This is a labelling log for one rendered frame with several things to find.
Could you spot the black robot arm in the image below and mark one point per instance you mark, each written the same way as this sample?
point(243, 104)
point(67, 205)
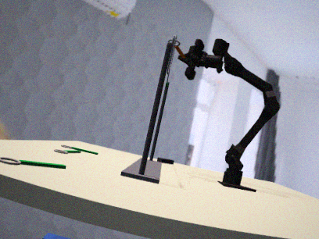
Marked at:
point(232, 66)

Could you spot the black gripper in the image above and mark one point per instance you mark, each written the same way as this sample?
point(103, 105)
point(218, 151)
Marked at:
point(190, 73)

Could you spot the blue block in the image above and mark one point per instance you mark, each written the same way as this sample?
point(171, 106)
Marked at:
point(53, 236)

